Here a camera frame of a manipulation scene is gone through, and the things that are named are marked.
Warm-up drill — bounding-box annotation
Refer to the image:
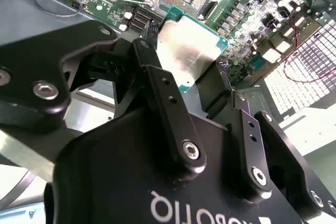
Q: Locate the silver green CPU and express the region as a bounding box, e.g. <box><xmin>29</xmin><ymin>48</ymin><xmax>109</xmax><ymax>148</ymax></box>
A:
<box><xmin>156</xmin><ymin>6</ymin><xmax>230</xmax><ymax>93</ymax></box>

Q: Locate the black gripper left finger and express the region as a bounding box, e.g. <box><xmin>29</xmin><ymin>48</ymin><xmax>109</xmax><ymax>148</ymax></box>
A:
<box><xmin>0</xmin><ymin>20</ymin><xmax>207</xmax><ymax>180</ymax></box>

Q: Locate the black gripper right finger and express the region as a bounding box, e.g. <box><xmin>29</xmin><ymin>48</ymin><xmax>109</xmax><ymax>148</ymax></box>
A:
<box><xmin>196</xmin><ymin>60</ymin><xmax>336</xmax><ymax>224</ymax></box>

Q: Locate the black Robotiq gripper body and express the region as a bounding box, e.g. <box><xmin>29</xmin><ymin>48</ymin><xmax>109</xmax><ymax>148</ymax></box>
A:
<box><xmin>43</xmin><ymin>108</ymin><xmax>309</xmax><ymax>224</ymax></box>

